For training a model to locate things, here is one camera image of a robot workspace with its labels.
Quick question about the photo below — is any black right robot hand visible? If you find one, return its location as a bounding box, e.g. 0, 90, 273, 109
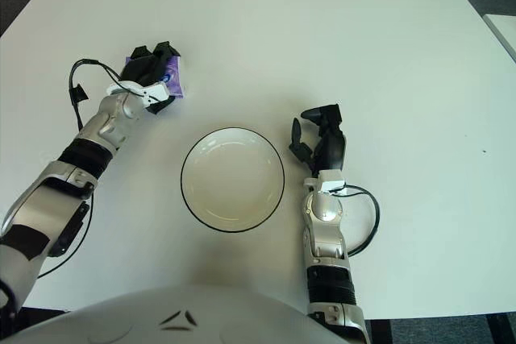
288, 104, 347, 178

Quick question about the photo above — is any white side table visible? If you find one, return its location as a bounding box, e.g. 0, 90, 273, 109
482, 13, 516, 59

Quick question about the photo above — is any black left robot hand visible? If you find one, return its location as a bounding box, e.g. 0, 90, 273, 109
119, 40, 181, 116

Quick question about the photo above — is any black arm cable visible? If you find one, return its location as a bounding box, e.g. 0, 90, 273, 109
334, 184, 381, 259
38, 57, 146, 279

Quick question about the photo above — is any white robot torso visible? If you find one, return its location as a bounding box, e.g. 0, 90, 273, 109
0, 284, 339, 344

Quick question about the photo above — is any purple tissue paper pack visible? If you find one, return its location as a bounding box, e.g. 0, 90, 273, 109
123, 53, 185, 100

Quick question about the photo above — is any white plate with black rim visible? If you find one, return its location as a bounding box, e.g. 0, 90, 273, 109
180, 127, 285, 234

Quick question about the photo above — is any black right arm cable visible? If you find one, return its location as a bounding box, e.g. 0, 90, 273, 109
334, 184, 381, 259

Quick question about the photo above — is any black table leg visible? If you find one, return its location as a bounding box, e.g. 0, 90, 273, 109
368, 317, 394, 344
485, 311, 513, 344

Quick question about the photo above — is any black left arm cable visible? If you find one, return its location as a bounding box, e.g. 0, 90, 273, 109
38, 57, 146, 279

